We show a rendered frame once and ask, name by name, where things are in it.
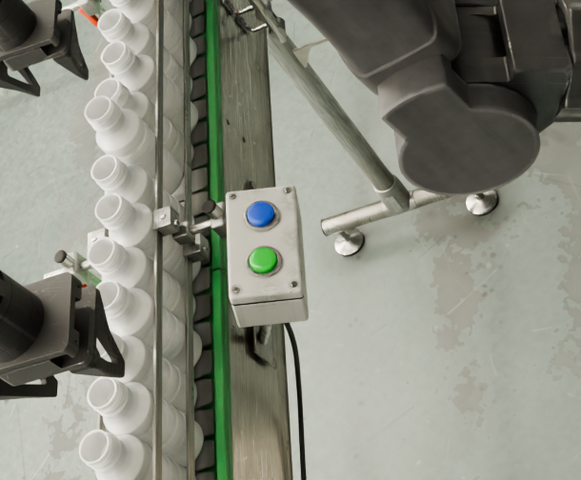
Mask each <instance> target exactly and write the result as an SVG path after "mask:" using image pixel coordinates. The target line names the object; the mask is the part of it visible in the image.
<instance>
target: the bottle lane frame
mask: <svg viewBox="0 0 581 480"><path fill-rule="evenodd" d="M200 16H204V17H205V30H206V31H205V33H203V34H202V35H200V36H204V37H205V38H206V53H205V54H203V55H201V56H199V57H203V56H204V57H205V58H206V74H205V75H203V76H201V77H199V78H206V80H207V95H206V96H205V97H203V98H201V99H199V100H203V99H205V100H206V101H207V118H205V119H203V120H201V121H200V122H204V121H205V122H207V123H208V140H207V141H205V142H203V143H201V144H199V145H204V144H206V145H207V146H208V160H209V162H208V164H206V165H204V166H202V167H200V168H198V169H202V168H207V169H208V170H209V186H208V187H207V188H206V189H204V190H201V191H199V192H203V191H207V192H208V193H209V200H210V199H211V200H213V201H214V202H215V203H219V202H225V203H226V194H227V193H228V192H232V191H240V190H257V189H265V188H274V187H276V183H275V167H274V151H273V135H272V119H271V102H270V72H269V56H268V39H267V29H263V30H260V31H257V32H251V31H249V30H248V32H247V33H245V32H244V30H243V29H242V28H241V26H240V25H239V24H238V23H237V21H236V13H233V15H231V14H230V12H229V11H228V10H227V9H226V7H225V6H224V5H223V3H222V0H205V12H204V13H203V14H201V15H200ZM200 16H198V17H200ZM200 36H198V37H200ZM199 57H197V58H199ZM199 78H198V79H199ZM199 145H197V146H199ZM206 239H207V240H208V242H209V243H210V262H209V263H208V264H207V265H205V266H202V267H200V269H201V268H210V289H209V290H207V291H205V292H203V293H201V294H199V295H202V294H209V295H210V296H211V317H209V318H207V319H205V320H203V321H200V322H198V323H201V322H211V333H212V344H211V345H210V346H207V347H205V348H203V349H202V350H211V351H212V374H210V375H208V376H206V377H203V378H201V379H199V380H204V379H210V380H212V381H213V403H212V404H210V405H208V406H206V407H204V408H202V409H200V410H209V409H211V410H213V420H214V433H213V435H210V436H208V437H206V438H204V440H212V441H213V442H214V466H213V467H211V468H208V469H206V470H202V471H200V472H213V473H214V474H215V480H293V471H292V455H291V423H290V408H289V392H288V376H287V359H286V343H285V327H284V323H281V324H272V326H271V329H270V330H271V331H272V341H273V359H274V367H271V366H270V365H269V364H268V363H267V362H265V361H264V360H263V359H262V358H261V357H259V356H258V355H257V354H256V353H255V352H254V351H253V339H252V327H244V328H240V327H238V325H237V322H236V319H235V315H234V312H233V309H232V306H231V302H230V298H229V271H228V240H227V238H225V239H223V238H221V237H220V236H219V235H218V234H217V233H216V232H215V231H214V230H210V236H209V237H208V238H206Z"/></svg>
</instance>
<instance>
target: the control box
mask: <svg viewBox="0 0 581 480"><path fill-rule="evenodd" d="M257 202H266V203H269V204H270V205H271V206H272V207H273V209H274V213H275V216H274V219H273V220H272V221H271V222H270V223H269V224H268V225H266V226H263V227H257V226H254V225H253V224H251V223H250V222H249V219H248V210H249V208H250V206H252V205H253V204H255V203H257ZM226 210H227V240H228V271H229V298H230V302H231V306H232V309H233V312H234V315H235V319H236V322H237V325H238V327H240V328H244V327H252V339H253V351H254V352H255V353H256V354H257V355H258V356H259V357H261V358H262V359H263V360H264V361H265V362H267V363H268V364H269V365H270V366H271V367H274V359H273V341H272V331H271V330H270V329H271V326H272V324H281V323H284V325H285V328H286V330H287V333H288V335H289V338H290V343H291V347H292V353H293V360H294V369H295V381H296V393H297V408H298V429H299V449H300V469H301V480H307V475H306V456H305V438H304V417H303V399H302V385H301V372H300V361H299V353H298V348H297V343H296V339H295V336H294V333H293V330H292V327H291V322H299V321H307V320H308V319H309V311H308V297H307V284H306V271H305V257H304V245H303V231H302V218H301V213H300V209H299V203H298V198H297V193H296V188H295V186H293V185H291V186H283V187H274V188H265V189H257V190H240V191H232V192H228V193H227V194H226ZM259 248H269V249H271V250H273V251H274V252H275V254H276V256H277V261H278V262H277V265H276V267H275V268H274V269H273V270H271V271H269V272H266V273H259V272H256V271H254V270H252V268H251V267H250V256H251V254H252V253H253V252H254V251H255V250H257V249H259Z"/></svg>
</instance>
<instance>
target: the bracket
mask: <svg viewBox="0 0 581 480"><path fill-rule="evenodd" d="M248 1H249V2H250V4H251V6H248V7H246V8H243V9H241V10H240V9H237V8H235V7H234V6H233V4H232V3H231V2H230V0H222V3H223V5H224V6H225V7H226V9H227V10H228V11H229V12H230V14H231V15H233V13H236V21H237V23H238V24H239V25H240V26H241V28H242V29H243V30H244V32H245V33H247V32H248V30H249V31H251V32H257V31H260V30H263V29H266V28H269V34H270V37H272V38H274V39H278V41H279V42H280V43H285V42H287V41H288V39H289V36H288V35H287V34H286V24H285V20H284V19H283V18H282V17H278V16H276V15H275V13H274V12H273V10H272V7H271V1H270V0H248ZM101 2H102V1H101V0H78V1H76V2H74V3H72V4H69V5H67V6H65V7H63V8H62V10H65V9H71V10H72V11H77V10H78V12H79V13H81V14H83V15H84V16H85V17H86V18H87V19H88V20H89V21H90V22H91V23H92V24H93V25H94V26H95V27H97V24H98V21H99V19H100V17H101V16H102V15H103V14H104V13H105V12H106V10H105V9H104V8H103V7H102V6H101V5H100V3H101ZM251 10H255V17H256V18H257V19H258V20H260V21H264V22H265V23H266V24H263V25H261V26H258V27H256V28H254V27H251V26H249V25H248V24H247V22H246V21H245V19H244V17H243V16H241V14H243V13H246V12H248V11H251ZM202 210H203V212H204V213H206V214H207V215H208V216H209V217H210V219H209V220H206V221H203V222H200V223H197V224H194V225H192V224H191V223H190V222H189V221H184V222H181V223H179V212H177V211H176V210H175V209H174V208H173V207H172V206H167V207H164V208H162V209H159V210H154V211H153V230H159V231H160V232H161V233H162V234H163V237H164V236H167V235H170V234H172V239H173V240H174V241H175V242H177V243H178V244H179V245H180V246H182V245H183V256H184V257H187V256H188V257H189V258H190V259H191V260H192V263H195V262H198V261H202V260H205V259H208V258H209V243H208V240H207V239H206V238H205V237H204V236H203V235H202V234H201V232H204V231H207V230H214V231H215V232H216V233H217V234H218V235H219V236H220V237H221V238H223V239H225V238H227V210H226V203H225V202H219V203H215V202H214V201H213V200H211V199H210V200H207V201H206V202H205V203H204V204H203V207H202ZM101 237H106V228H103V229H101V230H96V231H93V232H90V233H88V251H89V249H90V246H91V245H92V244H93V242H95V241H96V240H97V239H99V238H101ZM53 260H54V262H56V263H57V264H59V265H60V266H62V267H63V268H62V269H60V270H55V271H52V272H49V273H46V274H45V275H44V279H46V278H49V277H52V276H54V275H57V274H60V273H63V272H67V271H68V272H70V273H71V274H73V275H74V276H75V277H77V278H78V279H79V280H80V281H81V282H82V288H85V287H88V286H95V287H96V286H97V285H98V284H100V283H101V282H102V280H100V279H99V278H98V277H97V276H95V275H94V274H93V273H91V272H90V271H89V270H90V269H93V266H92V265H91V263H90V262H89V260H87V259H86V258H85V257H83V256H82V255H81V254H80V253H78V252H77V251H73V252H70V253H66V252H65V251H64V250H59V251H58V252H57V253H55V254H54V257H53Z"/></svg>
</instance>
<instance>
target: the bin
mask: <svg viewBox="0 0 581 480"><path fill-rule="evenodd" d="M327 41H328V40H327V39H326V38H322V39H320V40H317V41H314V42H312V43H309V44H307V45H305V46H302V47H299V48H297V49H294V50H292V52H293V53H294V54H295V56H296V57H297V58H298V60H299V61H300V62H301V64H302V65H303V66H304V68H305V67H306V66H307V64H308V60H309V54H310V49H311V47H314V46H317V45H319V44H322V43H325V42H327Z"/></svg>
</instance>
